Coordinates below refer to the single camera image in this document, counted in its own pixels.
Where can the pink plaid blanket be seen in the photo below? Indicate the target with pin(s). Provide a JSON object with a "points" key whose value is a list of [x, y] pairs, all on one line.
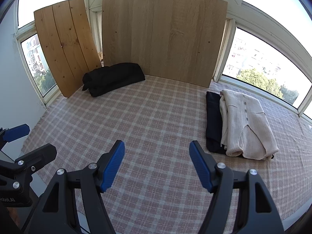
{"points": [[151, 117]]}

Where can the pine plank board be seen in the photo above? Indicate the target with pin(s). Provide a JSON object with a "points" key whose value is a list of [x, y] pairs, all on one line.
{"points": [[65, 46]]}

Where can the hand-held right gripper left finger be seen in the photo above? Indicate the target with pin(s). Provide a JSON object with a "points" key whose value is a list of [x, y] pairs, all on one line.
{"points": [[113, 165]]}

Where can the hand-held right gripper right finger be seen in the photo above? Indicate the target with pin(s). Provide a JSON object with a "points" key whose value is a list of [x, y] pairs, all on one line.
{"points": [[201, 165]]}

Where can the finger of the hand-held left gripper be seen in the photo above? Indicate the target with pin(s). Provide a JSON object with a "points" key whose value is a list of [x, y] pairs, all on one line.
{"points": [[36, 155], [17, 131]]}

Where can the navy folded garment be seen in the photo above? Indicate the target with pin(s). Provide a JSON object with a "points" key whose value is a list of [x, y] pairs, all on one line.
{"points": [[214, 121]]}

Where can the large light wooden board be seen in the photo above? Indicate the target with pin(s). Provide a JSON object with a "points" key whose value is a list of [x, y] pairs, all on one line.
{"points": [[165, 36]]}

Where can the white window frame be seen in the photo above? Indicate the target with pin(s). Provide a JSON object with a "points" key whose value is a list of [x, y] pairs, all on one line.
{"points": [[253, 12]]}

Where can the black shirt with yellow lines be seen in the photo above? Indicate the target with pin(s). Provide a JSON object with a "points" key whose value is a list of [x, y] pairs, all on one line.
{"points": [[114, 78]]}

